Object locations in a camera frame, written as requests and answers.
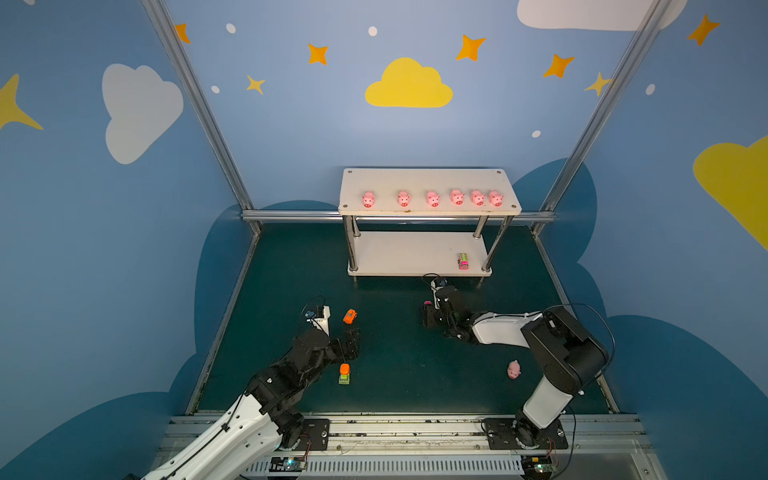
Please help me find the pink green toy truck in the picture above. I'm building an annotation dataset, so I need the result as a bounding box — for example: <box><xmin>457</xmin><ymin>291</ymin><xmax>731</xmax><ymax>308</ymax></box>
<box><xmin>457</xmin><ymin>253</ymin><xmax>469</xmax><ymax>271</ymax></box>

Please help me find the pink pig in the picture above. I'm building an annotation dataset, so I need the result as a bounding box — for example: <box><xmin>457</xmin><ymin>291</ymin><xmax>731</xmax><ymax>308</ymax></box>
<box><xmin>426</xmin><ymin>190</ymin><xmax>441</xmax><ymax>208</ymax></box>
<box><xmin>361</xmin><ymin>191</ymin><xmax>376</xmax><ymax>209</ymax></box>
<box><xmin>450</xmin><ymin>189</ymin><xmax>465</xmax><ymax>206</ymax></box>
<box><xmin>470</xmin><ymin>189</ymin><xmax>486</xmax><ymax>207</ymax></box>
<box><xmin>397</xmin><ymin>190</ymin><xmax>411</xmax><ymax>208</ymax></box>
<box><xmin>488</xmin><ymin>190</ymin><xmax>504</xmax><ymax>207</ymax></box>
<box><xmin>507</xmin><ymin>360</ymin><xmax>521</xmax><ymax>379</ymax></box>

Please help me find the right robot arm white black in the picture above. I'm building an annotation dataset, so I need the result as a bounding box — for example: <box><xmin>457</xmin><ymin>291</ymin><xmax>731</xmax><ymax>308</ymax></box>
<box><xmin>423</xmin><ymin>274</ymin><xmax>615</xmax><ymax>449</ymax></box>

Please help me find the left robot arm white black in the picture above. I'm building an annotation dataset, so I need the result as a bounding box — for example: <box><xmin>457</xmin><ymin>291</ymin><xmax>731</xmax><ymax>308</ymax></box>
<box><xmin>144</xmin><ymin>327</ymin><xmax>360</xmax><ymax>480</ymax></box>

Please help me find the white two-tier shelf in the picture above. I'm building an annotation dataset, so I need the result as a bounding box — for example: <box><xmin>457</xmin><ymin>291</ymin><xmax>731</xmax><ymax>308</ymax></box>
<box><xmin>338</xmin><ymin>168</ymin><xmax>522</xmax><ymax>278</ymax></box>

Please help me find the orange green toy truck left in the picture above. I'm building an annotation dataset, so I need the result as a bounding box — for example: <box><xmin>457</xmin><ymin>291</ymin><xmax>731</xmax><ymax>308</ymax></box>
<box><xmin>338</xmin><ymin>363</ymin><xmax>351</xmax><ymax>385</ymax></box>

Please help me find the orange toy car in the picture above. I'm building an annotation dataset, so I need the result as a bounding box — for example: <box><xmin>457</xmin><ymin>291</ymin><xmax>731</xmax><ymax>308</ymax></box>
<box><xmin>343</xmin><ymin>309</ymin><xmax>357</xmax><ymax>325</ymax></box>

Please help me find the left controller board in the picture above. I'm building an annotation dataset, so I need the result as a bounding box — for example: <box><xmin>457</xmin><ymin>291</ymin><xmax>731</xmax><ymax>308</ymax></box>
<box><xmin>268</xmin><ymin>457</ymin><xmax>307</xmax><ymax>475</ymax></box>

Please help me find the controller board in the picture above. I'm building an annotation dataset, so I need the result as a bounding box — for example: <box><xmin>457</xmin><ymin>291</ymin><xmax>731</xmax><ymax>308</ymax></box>
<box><xmin>520</xmin><ymin>456</ymin><xmax>555</xmax><ymax>480</ymax></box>
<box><xmin>268</xmin><ymin>457</ymin><xmax>307</xmax><ymax>475</ymax></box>

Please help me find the right controller board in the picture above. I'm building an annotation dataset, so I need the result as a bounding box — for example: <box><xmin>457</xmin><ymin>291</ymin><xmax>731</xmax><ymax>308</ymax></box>
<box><xmin>520</xmin><ymin>456</ymin><xmax>555</xmax><ymax>480</ymax></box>

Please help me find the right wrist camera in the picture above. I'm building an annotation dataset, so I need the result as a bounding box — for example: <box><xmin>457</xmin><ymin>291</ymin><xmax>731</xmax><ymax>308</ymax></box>
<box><xmin>429</xmin><ymin>277</ymin><xmax>446</xmax><ymax>310</ymax></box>

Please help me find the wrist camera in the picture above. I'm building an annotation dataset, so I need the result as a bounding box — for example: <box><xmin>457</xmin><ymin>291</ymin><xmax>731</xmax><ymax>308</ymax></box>
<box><xmin>305</xmin><ymin>305</ymin><xmax>330</xmax><ymax>336</ymax></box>
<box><xmin>429</xmin><ymin>277</ymin><xmax>446</xmax><ymax>310</ymax></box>

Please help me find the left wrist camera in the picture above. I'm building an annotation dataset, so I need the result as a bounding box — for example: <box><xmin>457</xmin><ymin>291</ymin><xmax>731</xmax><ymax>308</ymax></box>
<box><xmin>305</xmin><ymin>305</ymin><xmax>330</xmax><ymax>336</ymax></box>

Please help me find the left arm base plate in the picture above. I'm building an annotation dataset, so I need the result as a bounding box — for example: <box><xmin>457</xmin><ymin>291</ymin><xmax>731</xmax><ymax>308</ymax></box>
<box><xmin>280</xmin><ymin>418</ymin><xmax>330</xmax><ymax>452</ymax></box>

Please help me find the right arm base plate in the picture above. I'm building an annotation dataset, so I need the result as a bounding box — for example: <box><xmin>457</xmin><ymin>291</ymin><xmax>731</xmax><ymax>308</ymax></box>
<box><xmin>481</xmin><ymin>417</ymin><xmax>569</xmax><ymax>450</ymax></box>

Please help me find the rear aluminium frame bar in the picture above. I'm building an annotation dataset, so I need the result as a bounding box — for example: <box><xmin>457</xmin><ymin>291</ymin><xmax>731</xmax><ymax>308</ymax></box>
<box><xmin>241</xmin><ymin>209</ymin><xmax>556</xmax><ymax>223</ymax></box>

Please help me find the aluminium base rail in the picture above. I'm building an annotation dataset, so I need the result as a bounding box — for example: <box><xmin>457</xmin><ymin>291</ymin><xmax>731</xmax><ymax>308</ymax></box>
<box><xmin>143</xmin><ymin>412</ymin><xmax>667</xmax><ymax>480</ymax></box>

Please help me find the right aluminium frame post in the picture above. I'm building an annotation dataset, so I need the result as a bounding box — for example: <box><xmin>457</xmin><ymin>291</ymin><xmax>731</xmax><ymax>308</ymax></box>
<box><xmin>531</xmin><ymin>0</ymin><xmax>673</xmax><ymax>238</ymax></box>

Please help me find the aluminium frame post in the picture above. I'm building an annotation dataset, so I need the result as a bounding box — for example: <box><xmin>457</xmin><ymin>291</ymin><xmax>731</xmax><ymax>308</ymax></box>
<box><xmin>141</xmin><ymin>0</ymin><xmax>254</xmax><ymax>214</ymax></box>
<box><xmin>531</xmin><ymin>0</ymin><xmax>673</xmax><ymax>238</ymax></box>

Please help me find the left aluminium frame post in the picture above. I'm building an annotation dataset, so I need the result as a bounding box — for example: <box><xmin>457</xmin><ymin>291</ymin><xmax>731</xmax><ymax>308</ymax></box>
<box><xmin>141</xmin><ymin>0</ymin><xmax>254</xmax><ymax>214</ymax></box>

